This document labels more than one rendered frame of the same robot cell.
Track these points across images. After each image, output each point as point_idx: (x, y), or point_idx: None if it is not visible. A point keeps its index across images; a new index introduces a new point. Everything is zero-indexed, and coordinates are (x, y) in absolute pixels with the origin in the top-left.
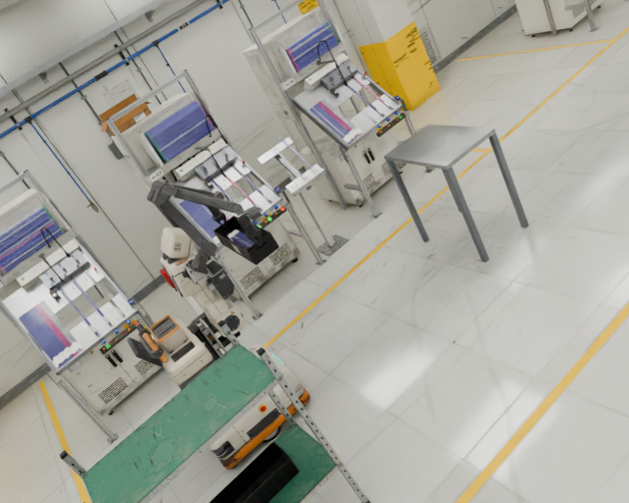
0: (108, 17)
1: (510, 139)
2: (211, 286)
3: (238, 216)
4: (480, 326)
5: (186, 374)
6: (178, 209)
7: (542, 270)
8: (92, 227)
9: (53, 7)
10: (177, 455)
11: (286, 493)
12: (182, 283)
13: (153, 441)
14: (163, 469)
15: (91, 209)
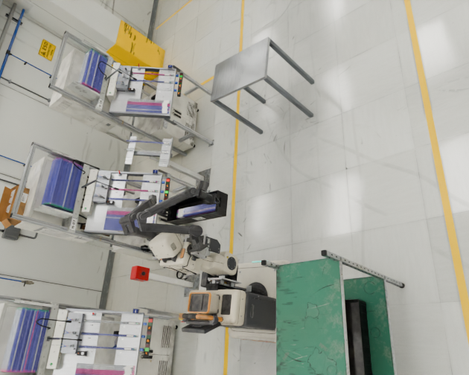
0: None
1: (246, 46)
2: (208, 252)
3: (197, 195)
4: (351, 149)
5: (242, 315)
6: (106, 233)
7: (351, 96)
8: (37, 295)
9: None
10: (334, 356)
11: (373, 319)
12: (193, 265)
13: (302, 364)
14: (336, 371)
15: (26, 285)
